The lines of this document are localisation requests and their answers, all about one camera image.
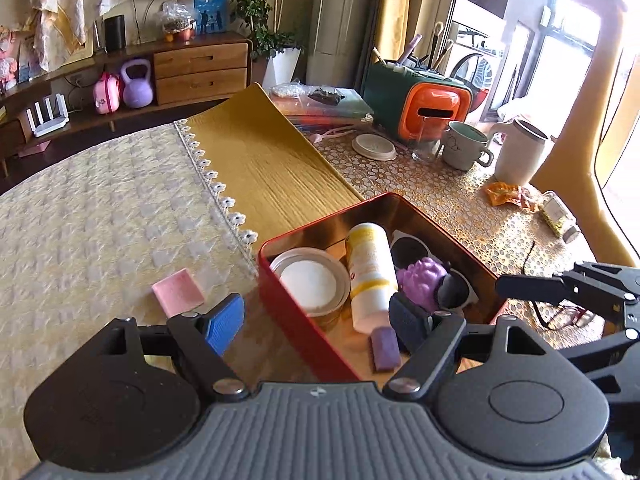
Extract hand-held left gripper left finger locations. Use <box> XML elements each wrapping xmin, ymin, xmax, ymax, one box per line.
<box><xmin>102</xmin><ymin>294</ymin><xmax>250</xmax><ymax>403</ymax></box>

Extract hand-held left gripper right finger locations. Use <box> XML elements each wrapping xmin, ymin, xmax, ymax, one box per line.
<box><xmin>382</xmin><ymin>291</ymin><xmax>548</xmax><ymax>402</ymax></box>

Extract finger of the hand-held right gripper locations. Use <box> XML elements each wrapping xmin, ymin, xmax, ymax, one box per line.
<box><xmin>565</xmin><ymin>329</ymin><xmax>640</xmax><ymax>411</ymax></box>
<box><xmin>495</xmin><ymin>261</ymin><xmax>640</xmax><ymax>321</ymax></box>

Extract purple eraser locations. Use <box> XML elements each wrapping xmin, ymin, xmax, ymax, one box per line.
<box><xmin>370</xmin><ymin>326</ymin><xmax>402</xmax><ymax>372</ymax></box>

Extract purple monster toy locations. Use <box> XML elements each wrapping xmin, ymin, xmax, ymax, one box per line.
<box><xmin>397</xmin><ymin>256</ymin><xmax>448</xmax><ymax>313</ymax></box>

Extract pink sticky note pad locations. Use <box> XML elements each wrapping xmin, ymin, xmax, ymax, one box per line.
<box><xmin>151</xmin><ymin>268</ymin><xmax>206</xmax><ymax>317</ymax></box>

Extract white and yellow bottle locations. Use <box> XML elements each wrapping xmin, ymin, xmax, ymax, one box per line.
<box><xmin>346</xmin><ymin>223</ymin><xmax>400</xmax><ymax>333</ymax></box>

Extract white sunglasses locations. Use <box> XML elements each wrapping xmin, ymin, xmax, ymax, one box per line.
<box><xmin>389</xmin><ymin>230</ymin><xmax>480</xmax><ymax>311</ymax></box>

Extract red tin box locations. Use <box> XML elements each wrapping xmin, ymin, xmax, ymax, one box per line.
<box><xmin>257</xmin><ymin>192</ymin><xmax>506</xmax><ymax>383</ymax></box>

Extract round gold-rimmed lid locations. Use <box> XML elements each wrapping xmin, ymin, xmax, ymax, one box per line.
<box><xmin>269</xmin><ymin>247</ymin><xmax>352</xmax><ymax>318</ymax></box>

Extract dark-framed eyeglasses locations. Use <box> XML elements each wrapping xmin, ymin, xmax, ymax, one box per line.
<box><xmin>520</xmin><ymin>241</ymin><xmax>596</xmax><ymax>331</ymax></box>

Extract clear pill bottle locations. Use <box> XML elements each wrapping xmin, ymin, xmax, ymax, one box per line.
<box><xmin>539</xmin><ymin>191</ymin><xmax>582</xmax><ymax>242</ymax></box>

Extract orange snack wrapper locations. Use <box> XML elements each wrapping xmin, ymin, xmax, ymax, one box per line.
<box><xmin>486</xmin><ymin>181</ymin><xmax>543</xmax><ymax>212</ymax></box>

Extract white tumbler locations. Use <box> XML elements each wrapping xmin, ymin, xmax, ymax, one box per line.
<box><xmin>492</xmin><ymin>119</ymin><xmax>551</xmax><ymax>187</ymax></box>

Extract yellow chair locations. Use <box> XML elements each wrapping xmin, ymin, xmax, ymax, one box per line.
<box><xmin>530</xmin><ymin>0</ymin><xmax>640</xmax><ymax>266</ymax></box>

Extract pale green mug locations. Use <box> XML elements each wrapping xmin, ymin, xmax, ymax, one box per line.
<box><xmin>441</xmin><ymin>121</ymin><xmax>495</xmax><ymax>172</ymax></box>

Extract mustard yellow cloth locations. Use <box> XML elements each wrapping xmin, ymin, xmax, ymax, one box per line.
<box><xmin>187</xmin><ymin>82</ymin><xmax>365</xmax><ymax>381</ymax></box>

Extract clear drinking glass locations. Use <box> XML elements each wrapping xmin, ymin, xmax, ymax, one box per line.
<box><xmin>412</xmin><ymin>115</ymin><xmax>443</xmax><ymax>162</ymax></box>

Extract white round lid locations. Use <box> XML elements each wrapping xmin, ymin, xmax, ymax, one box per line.
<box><xmin>351</xmin><ymin>132</ymin><xmax>397</xmax><ymax>162</ymax></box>

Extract orange tissue box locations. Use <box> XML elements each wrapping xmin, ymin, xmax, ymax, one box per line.
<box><xmin>400</xmin><ymin>81</ymin><xmax>473</xmax><ymax>143</ymax></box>

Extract stack of books in plastic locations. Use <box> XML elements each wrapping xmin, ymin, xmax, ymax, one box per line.
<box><xmin>270</xmin><ymin>87</ymin><xmax>375</xmax><ymax>132</ymax></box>

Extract green organizer box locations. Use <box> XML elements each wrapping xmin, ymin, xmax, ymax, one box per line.
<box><xmin>362</xmin><ymin>57</ymin><xmax>473</xmax><ymax>132</ymax></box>

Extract white washing machine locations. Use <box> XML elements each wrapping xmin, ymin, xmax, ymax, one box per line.
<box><xmin>442</xmin><ymin>0</ymin><xmax>516</xmax><ymax>111</ymax></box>

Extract purple kettlebell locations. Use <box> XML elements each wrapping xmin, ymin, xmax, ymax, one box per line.
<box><xmin>120</xmin><ymin>59</ymin><xmax>152</xmax><ymax>109</ymax></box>

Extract wooden media cabinet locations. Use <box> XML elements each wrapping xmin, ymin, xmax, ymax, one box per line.
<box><xmin>0</xmin><ymin>32</ymin><xmax>253</xmax><ymax>181</ymax></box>

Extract pink toy case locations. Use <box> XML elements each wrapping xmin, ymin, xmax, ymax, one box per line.
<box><xmin>93</xmin><ymin>72</ymin><xmax>123</xmax><ymax>114</ymax></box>

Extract tall makeup brush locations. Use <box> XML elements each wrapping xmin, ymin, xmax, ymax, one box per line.
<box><xmin>431</xmin><ymin>21</ymin><xmax>445</xmax><ymax>68</ymax></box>

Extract white router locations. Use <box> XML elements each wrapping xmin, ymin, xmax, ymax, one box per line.
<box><xmin>26</xmin><ymin>95</ymin><xmax>71</xmax><ymax>138</ymax></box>

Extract pink cosmetic tube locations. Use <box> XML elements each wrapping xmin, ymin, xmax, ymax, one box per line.
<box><xmin>396</xmin><ymin>34</ymin><xmax>424</xmax><ymax>65</ymax></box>

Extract clear bag of fruit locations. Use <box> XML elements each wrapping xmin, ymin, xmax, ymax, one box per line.
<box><xmin>159</xmin><ymin>1</ymin><xmax>197</xmax><ymax>43</ymax></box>

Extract white standing air conditioner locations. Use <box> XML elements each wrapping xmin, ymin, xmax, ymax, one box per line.
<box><xmin>306</xmin><ymin>0</ymin><xmax>383</xmax><ymax>88</ymax></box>

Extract black cylinder speaker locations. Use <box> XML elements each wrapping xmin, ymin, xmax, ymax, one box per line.
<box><xmin>103</xmin><ymin>15</ymin><xmax>127</xmax><ymax>53</ymax></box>

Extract yellow curtain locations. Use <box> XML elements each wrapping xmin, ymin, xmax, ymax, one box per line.
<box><xmin>372</xmin><ymin>0</ymin><xmax>463</xmax><ymax>67</ymax></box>

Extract potted green plant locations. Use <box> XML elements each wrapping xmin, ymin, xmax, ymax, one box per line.
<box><xmin>215</xmin><ymin>0</ymin><xmax>303</xmax><ymax>91</ymax></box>

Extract pink doll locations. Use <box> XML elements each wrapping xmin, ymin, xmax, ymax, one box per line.
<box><xmin>0</xmin><ymin>25</ymin><xmax>23</xmax><ymax>93</ymax></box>

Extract floral bed sheet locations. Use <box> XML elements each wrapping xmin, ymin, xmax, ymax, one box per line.
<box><xmin>27</xmin><ymin>0</ymin><xmax>221</xmax><ymax>73</ymax></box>

